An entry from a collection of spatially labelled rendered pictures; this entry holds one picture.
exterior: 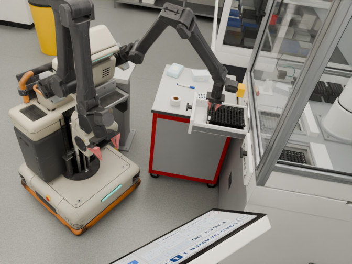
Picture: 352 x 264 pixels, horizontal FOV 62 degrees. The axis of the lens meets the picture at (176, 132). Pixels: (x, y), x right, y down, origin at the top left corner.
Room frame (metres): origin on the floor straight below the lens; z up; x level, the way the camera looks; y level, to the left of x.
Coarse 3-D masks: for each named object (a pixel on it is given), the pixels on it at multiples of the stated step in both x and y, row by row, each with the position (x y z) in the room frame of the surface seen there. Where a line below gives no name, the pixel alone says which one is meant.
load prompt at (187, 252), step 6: (234, 222) 0.53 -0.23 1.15; (240, 222) 0.52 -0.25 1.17; (222, 228) 0.51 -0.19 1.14; (228, 228) 0.50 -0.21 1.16; (216, 234) 0.48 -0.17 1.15; (222, 234) 0.47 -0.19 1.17; (204, 240) 0.45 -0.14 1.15; (210, 240) 0.45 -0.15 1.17; (192, 246) 0.43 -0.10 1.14; (198, 246) 0.43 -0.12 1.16; (180, 252) 0.41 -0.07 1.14; (186, 252) 0.40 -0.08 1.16; (192, 252) 0.40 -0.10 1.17; (174, 258) 0.38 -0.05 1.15; (180, 258) 0.38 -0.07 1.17
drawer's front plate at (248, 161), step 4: (248, 136) 1.22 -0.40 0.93; (244, 140) 1.24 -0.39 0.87; (248, 140) 1.19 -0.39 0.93; (248, 144) 1.16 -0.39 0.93; (244, 148) 1.19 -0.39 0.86; (248, 148) 1.12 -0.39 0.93; (248, 152) 1.09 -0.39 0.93; (244, 156) 1.13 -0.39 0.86; (248, 156) 1.07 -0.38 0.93; (244, 160) 1.11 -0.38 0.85; (248, 160) 1.04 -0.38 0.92; (244, 164) 1.08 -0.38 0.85; (248, 164) 1.02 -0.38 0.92; (248, 168) 1.00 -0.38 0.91; (252, 168) 0.99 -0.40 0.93; (244, 172) 1.03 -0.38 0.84; (248, 172) 0.97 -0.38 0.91; (252, 172) 0.96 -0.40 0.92; (248, 176) 0.96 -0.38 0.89; (244, 180) 0.99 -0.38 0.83; (248, 180) 0.96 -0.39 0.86; (244, 184) 0.96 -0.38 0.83
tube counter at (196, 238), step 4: (196, 236) 0.49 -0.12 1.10; (200, 236) 0.48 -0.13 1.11; (204, 236) 0.48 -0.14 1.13; (188, 240) 0.47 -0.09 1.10; (192, 240) 0.47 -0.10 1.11; (196, 240) 0.46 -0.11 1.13; (180, 244) 0.46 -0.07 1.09; (184, 244) 0.45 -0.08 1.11; (188, 244) 0.45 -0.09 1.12; (176, 248) 0.44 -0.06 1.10; (180, 248) 0.43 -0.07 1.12; (168, 252) 0.42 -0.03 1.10; (172, 252) 0.42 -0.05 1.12; (176, 252) 0.41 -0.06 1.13; (160, 256) 0.41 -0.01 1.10; (164, 256) 0.40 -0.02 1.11; (168, 256) 0.40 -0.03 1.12; (152, 260) 0.39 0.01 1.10; (156, 260) 0.39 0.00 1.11; (160, 260) 0.39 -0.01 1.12
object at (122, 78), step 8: (120, 72) 1.93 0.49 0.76; (128, 72) 1.95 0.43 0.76; (120, 80) 1.84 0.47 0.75; (128, 80) 1.86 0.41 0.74; (128, 88) 2.02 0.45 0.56; (128, 104) 2.03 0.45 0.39; (120, 112) 1.88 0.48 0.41; (128, 112) 2.03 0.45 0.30; (120, 120) 1.88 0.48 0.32; (128, 120) 2.03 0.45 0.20; (120, 128) 1.88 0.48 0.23; (128, 128) 2.03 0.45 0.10; (120, 136) 1.88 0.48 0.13; (128, 136) 2.02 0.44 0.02; (112, 144) 1.88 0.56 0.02; (120, 144) 1.88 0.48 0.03; (128, 144) 1.91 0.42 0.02
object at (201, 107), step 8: (200, 104) 1.55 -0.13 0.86; (224, 104) 1.54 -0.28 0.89; (232, 104) 1.54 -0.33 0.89; (200, 112) 1.49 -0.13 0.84; (200, 120) 1.40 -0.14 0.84; (192, 128) 1.30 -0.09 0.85; (200, 128) 1.30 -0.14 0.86; (208, 128) 1.30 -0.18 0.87; (216, 128) 1.30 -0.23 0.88; (224, 128) 1.30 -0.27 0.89; (232, 128) 1.31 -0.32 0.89; (248, 128) 1.37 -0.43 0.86; (232, 136) 1.30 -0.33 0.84; (240, 136) 1.30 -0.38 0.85
